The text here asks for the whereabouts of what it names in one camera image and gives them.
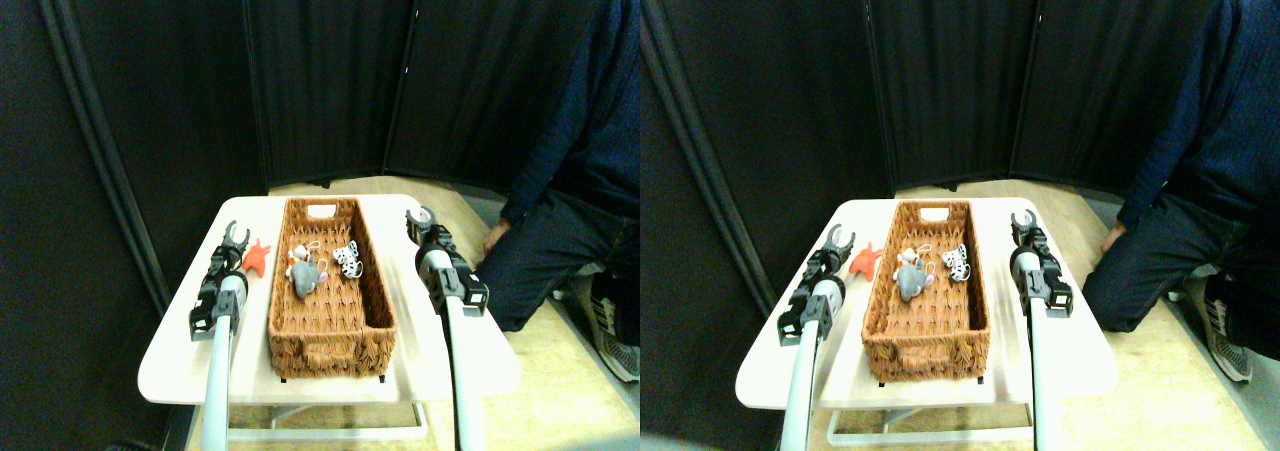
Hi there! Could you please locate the red star toy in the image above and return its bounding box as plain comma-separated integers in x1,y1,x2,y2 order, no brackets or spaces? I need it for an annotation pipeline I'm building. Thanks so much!
241,237,273,279
848,241,883,282

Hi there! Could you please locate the white spotted dog toy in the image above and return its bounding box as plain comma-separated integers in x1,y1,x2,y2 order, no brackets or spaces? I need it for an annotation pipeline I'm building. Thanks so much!
942,243,973,282
332,241,364,280

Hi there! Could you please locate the grey mouse toy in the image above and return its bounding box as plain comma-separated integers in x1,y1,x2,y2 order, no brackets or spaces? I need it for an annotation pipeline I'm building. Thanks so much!
285,254,331,299
893,256,936,304

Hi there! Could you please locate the person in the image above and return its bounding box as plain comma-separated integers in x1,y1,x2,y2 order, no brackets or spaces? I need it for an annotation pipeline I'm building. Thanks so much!
475,0,641,384
1083,0,1280,384

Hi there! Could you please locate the brown wicker basket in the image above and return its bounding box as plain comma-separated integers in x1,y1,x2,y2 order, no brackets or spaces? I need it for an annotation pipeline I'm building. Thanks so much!
268,198,398,380
862,201,992,383

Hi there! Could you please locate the low white table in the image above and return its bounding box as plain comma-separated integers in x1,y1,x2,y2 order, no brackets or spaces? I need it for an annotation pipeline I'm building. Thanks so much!
138,195,521,443
736,199,1119,446

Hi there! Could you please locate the black curtain stand pole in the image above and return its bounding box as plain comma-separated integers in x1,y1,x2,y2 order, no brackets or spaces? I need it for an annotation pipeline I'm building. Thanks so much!
640,1,779,317
33,0,173,317

